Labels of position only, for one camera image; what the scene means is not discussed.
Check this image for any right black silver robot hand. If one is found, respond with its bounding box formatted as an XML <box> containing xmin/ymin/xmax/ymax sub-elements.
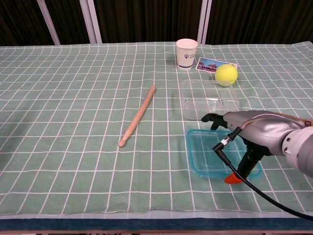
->
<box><xmin>201</xmin><ymin>110</ymin><xmax>301</xmax><ymax>185</ymax></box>

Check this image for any teal container lid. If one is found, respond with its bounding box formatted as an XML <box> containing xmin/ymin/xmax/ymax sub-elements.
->
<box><xmin>187</xmin><ymin>129</ymin><xmax>263</xmax><ymax>180</ymax></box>

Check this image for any clear plastic container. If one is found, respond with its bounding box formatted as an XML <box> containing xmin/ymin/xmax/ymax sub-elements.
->
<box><xmin>180</xmin><ymin>80</ymin><xmax>242</xmax><ymax>120</ymax></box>

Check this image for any dark blue-grey fabric strip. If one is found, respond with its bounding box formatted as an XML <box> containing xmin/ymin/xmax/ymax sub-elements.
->
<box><xmin>0</xmin><ymin>217</ymin><xmax>313</xmax><ymax>231</ymax></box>

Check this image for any yellow tennis ball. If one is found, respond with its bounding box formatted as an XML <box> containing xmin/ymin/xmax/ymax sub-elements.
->
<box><xmin>215</xmin><ymin>64</ymin><xmax>239</xmax><ymax>87</ymax></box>

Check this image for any postcard with building photo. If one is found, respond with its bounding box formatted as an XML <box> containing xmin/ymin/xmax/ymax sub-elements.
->
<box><xmin>195</xmin><ymin>57</ymin><xmax>239</xmax><ymax>73</ymax></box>

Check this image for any white paper cup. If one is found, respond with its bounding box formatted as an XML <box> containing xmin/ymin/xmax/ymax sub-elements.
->
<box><xmin>176</xmin><ymin>38</ymin><xmax>199</xmax><ymax>71</ymax></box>

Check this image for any wooden stick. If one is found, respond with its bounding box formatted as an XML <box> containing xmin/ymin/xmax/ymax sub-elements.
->
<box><xmin>118</xmin><ymin>85</ymin><xmax>157</xmax><ymax>148</ymax></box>

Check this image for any black pleated curtain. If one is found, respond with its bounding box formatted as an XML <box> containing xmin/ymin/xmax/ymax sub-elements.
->
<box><xmin>0</xmin><ymin>0</ymin><xmax>313</xmax><ymax>47</ymax></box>

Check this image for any green checkered tablecloth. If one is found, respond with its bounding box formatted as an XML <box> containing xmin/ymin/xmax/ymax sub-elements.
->
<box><xmin>0</xmin><ymin>41</ymin><xmax>313</xmax><ymax>220</ymax></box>

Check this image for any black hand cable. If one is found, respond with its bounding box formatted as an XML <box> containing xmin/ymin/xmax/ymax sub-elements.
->
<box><xmin>212</xmin><ymin>124</ymin><xmax>313</xmax><ymax>221</ymax></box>

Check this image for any white metal post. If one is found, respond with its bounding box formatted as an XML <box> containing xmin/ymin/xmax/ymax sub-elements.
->
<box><xmin>197</xmin><ymin>0</ymin><xmax>213</xmax><ymax>45</ymax></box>
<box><xmin>79</xmin><ymin>0</ymin><xmax>103</xmax><ymax>45</ymax></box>
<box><xmin>36</xmin><ymin>0</ymin><xmax>61</xmax><ymax>46</ymax></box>

